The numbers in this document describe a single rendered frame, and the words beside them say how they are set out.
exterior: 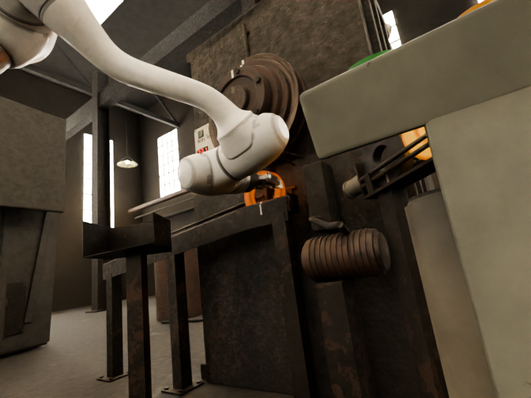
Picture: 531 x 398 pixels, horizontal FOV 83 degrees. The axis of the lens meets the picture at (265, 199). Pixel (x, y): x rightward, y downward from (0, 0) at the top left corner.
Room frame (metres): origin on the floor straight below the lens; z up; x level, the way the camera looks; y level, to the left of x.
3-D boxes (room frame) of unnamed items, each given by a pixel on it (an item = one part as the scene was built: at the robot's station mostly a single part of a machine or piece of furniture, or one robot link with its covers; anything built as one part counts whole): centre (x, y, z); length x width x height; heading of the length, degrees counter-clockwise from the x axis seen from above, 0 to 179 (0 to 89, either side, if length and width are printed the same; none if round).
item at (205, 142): (1.43, 0.23, 1.15); 0.26 x 0.02 x 0.18; 57
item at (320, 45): (1.51, -0.24, 0.88); 1.08 x 0.73 x 1.76; 57
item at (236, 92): (1.07, 0.06, 1.11); 0.28 x 0.06 x 0.28; 57
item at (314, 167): (1.04, -0.20, 0.68); 0.11 x 0.08 x 0.24; 147
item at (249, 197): (1.15, 0.00, 0.75); 0.18 x 0.03 x 0.18; 56
